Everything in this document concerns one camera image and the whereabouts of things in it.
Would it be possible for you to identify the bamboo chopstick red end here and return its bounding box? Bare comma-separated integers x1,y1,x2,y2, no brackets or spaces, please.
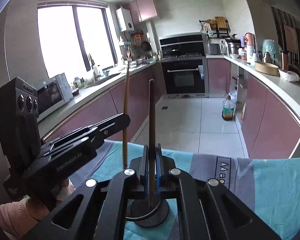
122,59,131,169

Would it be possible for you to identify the dark brown wooden chopstick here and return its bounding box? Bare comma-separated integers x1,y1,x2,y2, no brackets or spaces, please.
148,79,155,209

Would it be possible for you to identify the teal covered appliance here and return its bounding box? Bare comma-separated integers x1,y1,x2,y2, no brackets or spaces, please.
262,39,283,68

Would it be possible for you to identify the pink sleeve forearm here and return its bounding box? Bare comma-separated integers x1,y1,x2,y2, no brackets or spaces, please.
0,198,38,239

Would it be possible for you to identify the black range hood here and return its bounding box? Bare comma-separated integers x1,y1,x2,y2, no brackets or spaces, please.
159,33,205,57

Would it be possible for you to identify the white water heater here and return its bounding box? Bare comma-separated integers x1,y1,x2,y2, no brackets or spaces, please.
116,7,135,32

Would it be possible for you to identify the plastic oil bottle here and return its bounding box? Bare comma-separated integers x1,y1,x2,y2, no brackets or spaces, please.
222,94,235,121

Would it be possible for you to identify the pink thermos jug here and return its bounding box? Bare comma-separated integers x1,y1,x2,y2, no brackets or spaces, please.
244,33,256,51

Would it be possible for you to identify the white plastic bag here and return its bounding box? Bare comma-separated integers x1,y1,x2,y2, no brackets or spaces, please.
279,69,300,82

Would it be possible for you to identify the white microwave oven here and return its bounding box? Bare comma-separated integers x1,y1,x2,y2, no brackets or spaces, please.
37,73,74,122

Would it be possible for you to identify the pink lower cabinets left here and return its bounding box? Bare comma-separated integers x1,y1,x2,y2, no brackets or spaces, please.
39,62,166,142

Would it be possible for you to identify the silver toaster box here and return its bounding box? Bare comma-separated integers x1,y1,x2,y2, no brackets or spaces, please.
207,43,221,55

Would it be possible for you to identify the steel rice cooker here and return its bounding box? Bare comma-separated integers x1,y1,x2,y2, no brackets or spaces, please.
227,42,241,55

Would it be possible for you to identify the round bamboo steamer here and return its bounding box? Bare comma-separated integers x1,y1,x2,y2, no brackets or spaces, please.
255,62,280,76

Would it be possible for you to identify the left hand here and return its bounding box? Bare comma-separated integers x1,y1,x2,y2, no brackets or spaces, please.
26,178,75,221

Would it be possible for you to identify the black frying pan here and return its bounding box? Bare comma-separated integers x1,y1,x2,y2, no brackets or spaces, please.
141,38,152,52

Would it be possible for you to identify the pink wall cabinet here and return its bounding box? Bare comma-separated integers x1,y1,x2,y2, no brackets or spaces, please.
123,0,158,24

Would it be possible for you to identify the black wall rack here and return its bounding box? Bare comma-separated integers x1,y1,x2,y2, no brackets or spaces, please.
199,16,230,39

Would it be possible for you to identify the black mesh pen holder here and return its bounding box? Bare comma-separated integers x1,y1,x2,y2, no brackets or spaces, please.
126,196,170,228

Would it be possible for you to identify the window with dark frame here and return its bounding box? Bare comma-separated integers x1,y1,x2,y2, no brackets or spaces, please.
37,4,119,82

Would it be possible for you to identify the black built-in oven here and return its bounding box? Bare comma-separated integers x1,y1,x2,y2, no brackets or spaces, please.
161,56,209,97

